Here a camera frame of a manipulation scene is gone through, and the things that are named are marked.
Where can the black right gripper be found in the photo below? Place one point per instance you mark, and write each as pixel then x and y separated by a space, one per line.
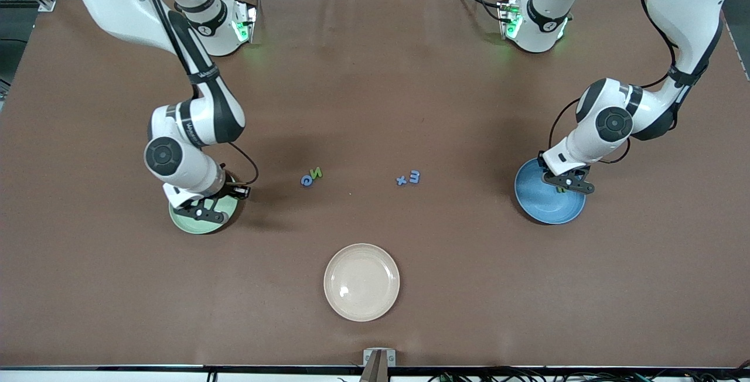
pixel 229 190

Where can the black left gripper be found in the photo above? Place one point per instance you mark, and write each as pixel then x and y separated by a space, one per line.
pixel 539 160

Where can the blue letter G block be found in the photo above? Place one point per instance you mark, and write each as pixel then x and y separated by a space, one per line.
pixel 303 181

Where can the green letter N block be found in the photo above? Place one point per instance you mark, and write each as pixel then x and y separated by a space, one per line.
pixel 316 173

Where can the blue letter m block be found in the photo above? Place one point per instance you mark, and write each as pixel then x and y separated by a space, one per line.
pixel 414 177

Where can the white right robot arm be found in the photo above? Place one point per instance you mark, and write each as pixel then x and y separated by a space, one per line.
pixel 193 121

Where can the blue plate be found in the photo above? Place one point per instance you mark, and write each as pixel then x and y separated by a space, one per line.
pixel 551 209

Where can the light green plate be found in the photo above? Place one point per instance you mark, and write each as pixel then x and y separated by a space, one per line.
pixel 199 227

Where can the silver left base connector box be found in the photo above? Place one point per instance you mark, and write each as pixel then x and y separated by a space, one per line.
pixel 507 19

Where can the silver base connector box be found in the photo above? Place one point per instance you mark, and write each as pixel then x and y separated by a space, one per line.
pixel 249 24
pixel 507 19

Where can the beige plate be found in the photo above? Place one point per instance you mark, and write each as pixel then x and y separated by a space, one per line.
pixel 361 282

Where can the brown table mat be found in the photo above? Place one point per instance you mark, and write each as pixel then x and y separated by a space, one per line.
pixel 375 106

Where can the silver right base connector box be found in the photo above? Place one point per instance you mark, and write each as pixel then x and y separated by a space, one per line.
pixel 249 24

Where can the grey table edge bracket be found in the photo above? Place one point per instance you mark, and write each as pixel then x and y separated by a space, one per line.
pixel 378 370

